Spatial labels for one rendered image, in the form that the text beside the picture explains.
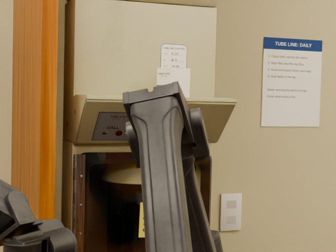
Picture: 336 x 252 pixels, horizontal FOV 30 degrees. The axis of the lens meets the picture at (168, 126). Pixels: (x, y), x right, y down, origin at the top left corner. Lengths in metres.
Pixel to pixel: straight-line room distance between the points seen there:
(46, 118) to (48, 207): 0.17
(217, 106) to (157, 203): 0.61
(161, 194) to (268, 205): 1.30
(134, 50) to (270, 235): 0.90
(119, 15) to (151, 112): 0.58
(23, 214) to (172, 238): 0.35
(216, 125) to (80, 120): 0.30
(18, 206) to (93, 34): 0.48
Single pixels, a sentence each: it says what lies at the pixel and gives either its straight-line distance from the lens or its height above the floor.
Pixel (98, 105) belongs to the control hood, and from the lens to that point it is 1.22.
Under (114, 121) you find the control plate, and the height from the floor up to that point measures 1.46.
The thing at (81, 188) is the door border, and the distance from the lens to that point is 1.32.
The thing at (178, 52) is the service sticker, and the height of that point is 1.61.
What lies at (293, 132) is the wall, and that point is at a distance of 2.02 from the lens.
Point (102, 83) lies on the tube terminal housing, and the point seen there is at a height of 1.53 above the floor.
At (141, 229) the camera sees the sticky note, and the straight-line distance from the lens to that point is 1.37.
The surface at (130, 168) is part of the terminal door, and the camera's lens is 1.34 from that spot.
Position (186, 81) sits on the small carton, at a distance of 1.30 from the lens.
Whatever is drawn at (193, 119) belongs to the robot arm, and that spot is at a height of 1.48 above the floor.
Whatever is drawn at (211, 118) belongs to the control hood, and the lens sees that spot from 1.32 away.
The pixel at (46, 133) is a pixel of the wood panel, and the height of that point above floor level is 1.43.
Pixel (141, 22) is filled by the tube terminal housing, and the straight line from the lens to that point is 1.36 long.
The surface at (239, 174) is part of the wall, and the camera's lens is 1.94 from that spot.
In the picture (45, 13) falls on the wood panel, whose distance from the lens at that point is 1.22.
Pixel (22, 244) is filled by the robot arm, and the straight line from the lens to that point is 0.96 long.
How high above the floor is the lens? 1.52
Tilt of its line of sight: 3 degrees down
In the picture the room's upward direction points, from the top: 1 degrees clockwise
